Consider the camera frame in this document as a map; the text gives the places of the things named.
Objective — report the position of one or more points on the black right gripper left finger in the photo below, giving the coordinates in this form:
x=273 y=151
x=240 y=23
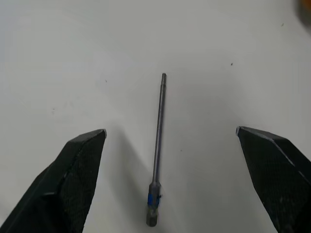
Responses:
x=60 y=191

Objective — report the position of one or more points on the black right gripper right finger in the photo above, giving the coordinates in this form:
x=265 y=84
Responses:
x=279 y=179

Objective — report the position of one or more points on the long metal screwdriver bit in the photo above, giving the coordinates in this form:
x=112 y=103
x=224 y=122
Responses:
x=158 y=136

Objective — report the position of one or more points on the blurred orange and dark object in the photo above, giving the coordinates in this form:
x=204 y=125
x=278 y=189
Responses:
x=305 y=11

